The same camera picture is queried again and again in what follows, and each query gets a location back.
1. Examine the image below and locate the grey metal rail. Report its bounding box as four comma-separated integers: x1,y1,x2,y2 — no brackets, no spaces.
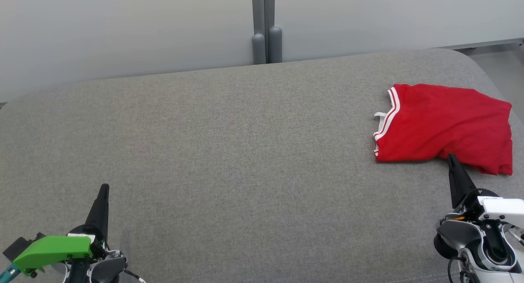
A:
446,38,524,51

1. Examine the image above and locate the grey rounded bollard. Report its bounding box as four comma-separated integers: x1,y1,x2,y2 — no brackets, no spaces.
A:
252,33,267,65
268,26,283,63

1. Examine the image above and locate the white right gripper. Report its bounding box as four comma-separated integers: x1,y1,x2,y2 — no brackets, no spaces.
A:
447,154,524,230

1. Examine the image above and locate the black cable teal plug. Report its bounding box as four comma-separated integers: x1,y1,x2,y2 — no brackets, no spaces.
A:
0,263,21,283

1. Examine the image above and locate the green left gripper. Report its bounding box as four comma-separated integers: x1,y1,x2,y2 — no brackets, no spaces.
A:
12,183,110,272

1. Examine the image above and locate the grey partition post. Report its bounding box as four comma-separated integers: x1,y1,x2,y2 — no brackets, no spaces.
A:
251,0,276,34

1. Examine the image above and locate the red white basketball jersey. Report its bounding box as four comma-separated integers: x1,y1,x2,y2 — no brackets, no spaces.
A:
373,84,513,176

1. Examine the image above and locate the grey fabric sofa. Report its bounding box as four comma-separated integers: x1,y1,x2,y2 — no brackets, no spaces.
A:
0,48,524,283

